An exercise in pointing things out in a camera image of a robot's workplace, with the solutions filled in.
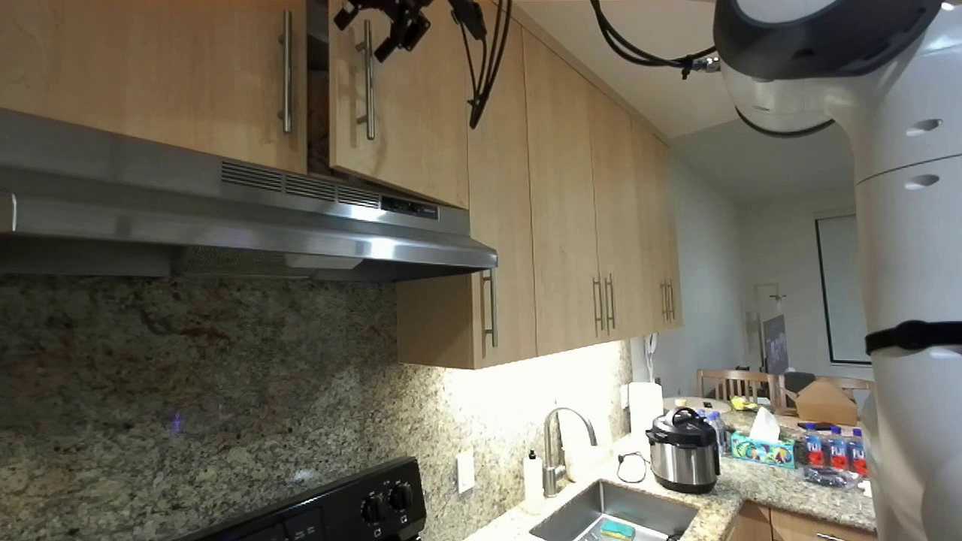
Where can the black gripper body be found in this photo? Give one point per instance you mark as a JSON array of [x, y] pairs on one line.
[[408, 21]]

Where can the wooden overhead cabinet door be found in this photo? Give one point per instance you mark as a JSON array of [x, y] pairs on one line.
[[420, 105]]

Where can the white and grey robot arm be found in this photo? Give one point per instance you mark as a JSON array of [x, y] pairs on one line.
[[888, 74]]

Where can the tall wooden cabinet door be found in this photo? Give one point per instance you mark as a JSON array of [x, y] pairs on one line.
[[481, 318]]

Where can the left wooden cabinet door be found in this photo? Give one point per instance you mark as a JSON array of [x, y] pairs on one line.
[[214, 76]]

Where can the stainless steel range hood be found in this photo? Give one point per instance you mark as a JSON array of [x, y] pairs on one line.
[[102, 189]]

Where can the white paper towel roll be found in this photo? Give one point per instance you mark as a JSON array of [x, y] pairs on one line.
[[644, 402]]

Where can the wooden chair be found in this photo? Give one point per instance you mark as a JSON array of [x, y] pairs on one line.
[[743, 381]]

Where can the silver kitchen faucet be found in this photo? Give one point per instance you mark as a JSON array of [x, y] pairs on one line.
[[558, 473]]

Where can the white projector screen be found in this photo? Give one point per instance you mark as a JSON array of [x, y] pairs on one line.
[[839, 290]]

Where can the white soap dispenser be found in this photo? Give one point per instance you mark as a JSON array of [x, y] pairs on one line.
[[534, 475]]

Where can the black stove control panel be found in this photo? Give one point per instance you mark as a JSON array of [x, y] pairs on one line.
[[381, 503]]

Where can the silver black pressure cooker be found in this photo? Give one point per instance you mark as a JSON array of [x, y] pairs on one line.
[[684, 452]]

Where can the stainless steel sink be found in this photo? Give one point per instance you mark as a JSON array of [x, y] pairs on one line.
[[613, 512]]

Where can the teal tissue box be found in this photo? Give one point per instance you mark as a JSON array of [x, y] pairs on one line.
[[763, 442]]

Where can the pack of water bottles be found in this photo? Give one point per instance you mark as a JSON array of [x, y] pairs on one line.
[[835, 458]]

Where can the silver cabinet door handle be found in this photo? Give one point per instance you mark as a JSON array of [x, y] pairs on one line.
[[368, 57]]

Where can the white wall outlet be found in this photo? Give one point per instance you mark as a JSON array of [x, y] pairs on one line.
[[464, 473]]

